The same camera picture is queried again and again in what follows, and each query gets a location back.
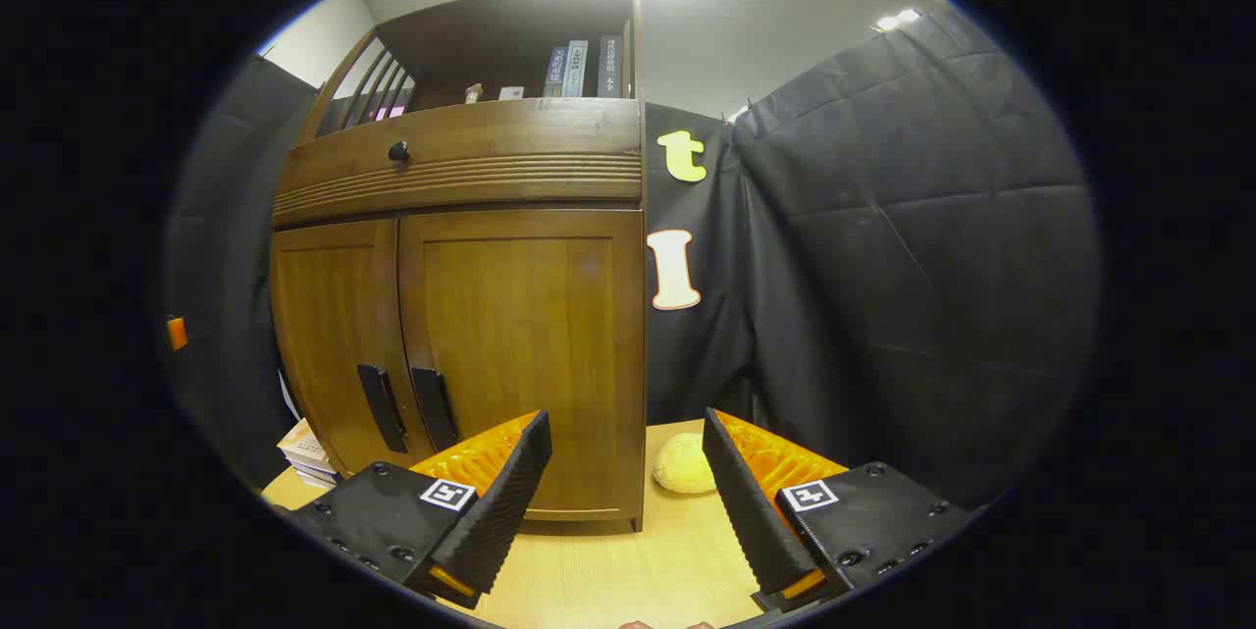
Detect black door handle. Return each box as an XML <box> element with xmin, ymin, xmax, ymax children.
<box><xmin>410</xmin><ymin>368</ymin><xmax>460</xmax><ymax>453</ymax></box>
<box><xmin>356</xmin><ymin>364</ymin><xmax>409</xmax><ymax>454</ymax></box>

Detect wooden cabinet door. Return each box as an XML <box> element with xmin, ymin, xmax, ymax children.
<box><xmin>270</xmin><ymin>220</ymin><xmax>433</xmax><ymax>478</ymax></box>
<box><xmin>397</xmin><ymin>209</ymin><xmax>647</xmax><ymax>524</ymax></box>

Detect stack of books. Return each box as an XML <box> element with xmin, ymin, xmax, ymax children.
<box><xmin>278</xmin><ymin>419</ymin><xmax>342</xmax><ymax>489</ymax></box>

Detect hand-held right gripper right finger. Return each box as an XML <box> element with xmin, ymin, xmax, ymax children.
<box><xmin>702</xmin><ymin>407</ymin><xmax>982</xmax><ymax>615</ymax></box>

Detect wooden double-door shoe cabinet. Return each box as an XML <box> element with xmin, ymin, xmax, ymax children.
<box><xmin>270</xmin><ymin>0</ymin><xmax>649</xmax><ymax>537</ymax></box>

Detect black backdrop cloth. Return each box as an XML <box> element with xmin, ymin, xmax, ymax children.
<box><xmin>162</xmin><ymin>6</ymin><xmax>1100</xmax><ymax>512</ymax></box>

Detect yellow plush ball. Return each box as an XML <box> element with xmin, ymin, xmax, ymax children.
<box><xmin>653</xmin><ymin>433</ymin><xmax>718</xmax><ymax>495</ymax></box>

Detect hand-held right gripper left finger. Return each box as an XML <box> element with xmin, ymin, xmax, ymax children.
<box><xmin>275</xmin><ymin>410</ymin><xmax>553</xmax><ymax>610</ymax></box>

